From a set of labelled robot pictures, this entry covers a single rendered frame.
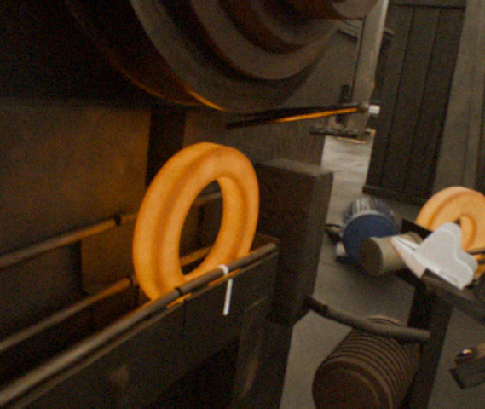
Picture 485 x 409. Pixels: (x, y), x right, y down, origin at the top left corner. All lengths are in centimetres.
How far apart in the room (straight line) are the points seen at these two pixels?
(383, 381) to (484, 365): 23
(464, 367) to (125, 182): 40
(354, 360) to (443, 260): 28
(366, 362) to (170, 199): 44
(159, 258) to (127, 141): 13
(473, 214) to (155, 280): 59
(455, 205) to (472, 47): 241
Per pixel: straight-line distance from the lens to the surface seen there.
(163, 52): 39
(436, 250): 56
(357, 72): 944
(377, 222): 256
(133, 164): 52
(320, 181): 69
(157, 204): 46
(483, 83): 316
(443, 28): 467
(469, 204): 90
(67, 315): 47
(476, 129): 315
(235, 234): 59
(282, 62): 51
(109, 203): 51
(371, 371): 78
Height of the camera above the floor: 92
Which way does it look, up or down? 14 degrees down
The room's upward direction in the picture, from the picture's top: 8 degrees clockwise
